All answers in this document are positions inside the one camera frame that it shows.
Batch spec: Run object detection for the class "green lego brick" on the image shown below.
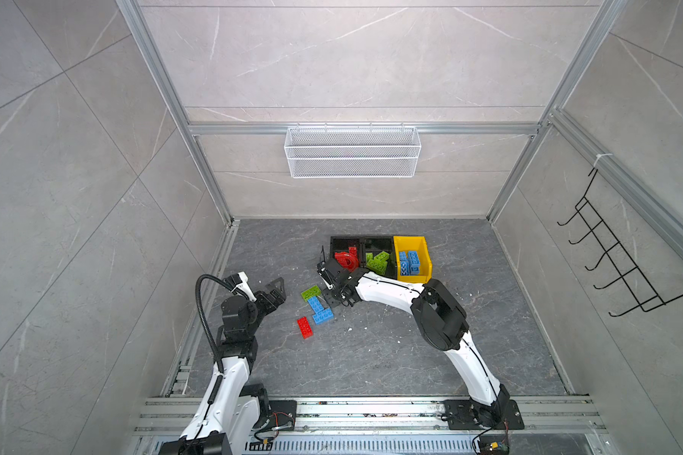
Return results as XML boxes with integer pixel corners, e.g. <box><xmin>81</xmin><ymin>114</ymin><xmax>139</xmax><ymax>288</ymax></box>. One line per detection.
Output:
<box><xmin>365</xmin><ymin>251</ymin><xmax>390</xmax><ymax>276</ymax></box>
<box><xmin>301</xmin><ymin>286</ymin><xmax>322</xmax><ymax>301</ymax></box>

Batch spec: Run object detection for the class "blue lego brick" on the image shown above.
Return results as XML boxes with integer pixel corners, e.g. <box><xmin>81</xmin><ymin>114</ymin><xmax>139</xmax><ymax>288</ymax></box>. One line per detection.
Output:
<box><xmin>307</xmin><ymin>296</ymin><xmax>326</xmax><ymax>315</ymax></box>
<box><xmin>407</xmin><ymin>250</ymin><xmax>420</xmax><ymax>269</ymax></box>
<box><xmin>398</xmin><ymin>251</ymin><xmax>410</xmax><ymax>276</ymax></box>
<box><xmin>313</xmin><ymin>308</ymin><xmax>334</xmax><ymax>325</ymax></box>

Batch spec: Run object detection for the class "red arch lego piece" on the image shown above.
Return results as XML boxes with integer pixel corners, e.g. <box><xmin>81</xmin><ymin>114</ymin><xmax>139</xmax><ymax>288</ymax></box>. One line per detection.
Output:
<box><xmin>334</xmin><ymin>252</ymin><xmax>359</xmax><ymax>271</ymax></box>

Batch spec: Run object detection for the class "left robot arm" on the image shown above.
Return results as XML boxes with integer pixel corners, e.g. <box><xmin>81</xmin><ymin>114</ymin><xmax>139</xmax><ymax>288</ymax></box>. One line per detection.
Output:
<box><xmin>159</xmin><ymin>272</ymin><xmax>286</xmax><ymax>454</ymax></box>

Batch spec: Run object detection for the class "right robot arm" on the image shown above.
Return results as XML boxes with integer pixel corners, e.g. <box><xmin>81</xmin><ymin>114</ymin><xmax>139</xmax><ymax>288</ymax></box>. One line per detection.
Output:
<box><xmin>317</xmin><ymin>260</ymin><xmax>510</xmax><ymax>428</ymax></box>

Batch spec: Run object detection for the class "black two-compartment tray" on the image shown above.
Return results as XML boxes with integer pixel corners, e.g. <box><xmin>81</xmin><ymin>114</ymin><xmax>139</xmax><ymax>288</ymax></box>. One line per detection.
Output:
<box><xmin>329</xmin><ymin>235</ymin><xmax>398</xmax><ymax>279</ymax></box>

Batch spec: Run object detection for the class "yellow plastic bin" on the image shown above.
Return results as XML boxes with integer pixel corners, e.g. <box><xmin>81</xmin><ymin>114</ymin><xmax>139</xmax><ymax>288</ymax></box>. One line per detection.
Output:
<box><xmin>393</xmin><ymin>236</ymin><xmax>433</xmax><ymax>284</ymax></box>

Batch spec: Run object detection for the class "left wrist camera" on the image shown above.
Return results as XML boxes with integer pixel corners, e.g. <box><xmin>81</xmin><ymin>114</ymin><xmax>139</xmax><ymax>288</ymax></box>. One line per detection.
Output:
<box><xmin>226</xmin><ymin>272</ymin><xmax>256</xmax><ymax>303</ymax></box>

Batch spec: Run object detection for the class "black corrugated cable hose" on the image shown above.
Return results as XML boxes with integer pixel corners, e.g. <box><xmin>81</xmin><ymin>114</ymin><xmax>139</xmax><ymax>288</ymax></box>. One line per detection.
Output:
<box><xmin>194</xmin><ymin>274</ymin><xmax>237</xmax><ymax>373</ymax></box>

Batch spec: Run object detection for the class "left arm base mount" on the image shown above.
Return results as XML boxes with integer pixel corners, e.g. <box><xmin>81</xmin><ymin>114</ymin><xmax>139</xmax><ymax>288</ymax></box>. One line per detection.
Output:
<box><xmin>252</xmin><ymin>399</ymin><xmax>298</xmax><ymax>431</ymax></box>

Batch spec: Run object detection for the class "white wire mesh basket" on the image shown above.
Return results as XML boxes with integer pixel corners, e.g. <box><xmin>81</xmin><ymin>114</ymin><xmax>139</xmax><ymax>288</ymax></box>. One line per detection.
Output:
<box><xmin>284</xmin><ymin>126</ymin><xmax>422</xmax><ymax>179</ymax></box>

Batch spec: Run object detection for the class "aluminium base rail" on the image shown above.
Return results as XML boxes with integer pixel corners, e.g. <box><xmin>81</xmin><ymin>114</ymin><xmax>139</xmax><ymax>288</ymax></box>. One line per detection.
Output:
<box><xmin>133</xmin><ymin>395</ymin><xmax>610</xmax><ymax>455</ymax></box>

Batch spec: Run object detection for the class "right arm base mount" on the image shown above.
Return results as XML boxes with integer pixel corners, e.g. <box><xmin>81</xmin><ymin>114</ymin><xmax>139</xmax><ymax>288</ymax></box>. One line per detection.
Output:
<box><xmin>441</xmin><ymin>400</ymin><xmax>526</xmax><ymax>430</ymax></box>

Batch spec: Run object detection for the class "black wire hook rack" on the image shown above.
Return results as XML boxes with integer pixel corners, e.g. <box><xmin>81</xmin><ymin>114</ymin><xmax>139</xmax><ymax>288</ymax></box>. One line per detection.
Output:
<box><xmin>557</xmin><ymin>169</ymin><xmax>683</xmax><ymax>318</ymax></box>

